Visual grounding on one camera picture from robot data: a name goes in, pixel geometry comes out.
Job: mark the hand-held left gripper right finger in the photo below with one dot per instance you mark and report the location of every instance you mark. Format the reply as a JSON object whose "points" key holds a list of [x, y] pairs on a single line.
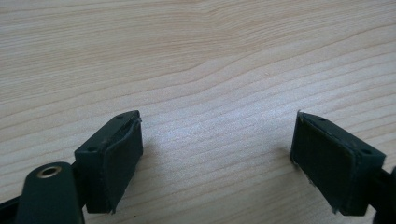
{"points": [[331, 169]]}

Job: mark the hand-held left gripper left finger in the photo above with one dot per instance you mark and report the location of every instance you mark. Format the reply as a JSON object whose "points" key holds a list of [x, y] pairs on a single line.
{"points": [[107, 163]]}

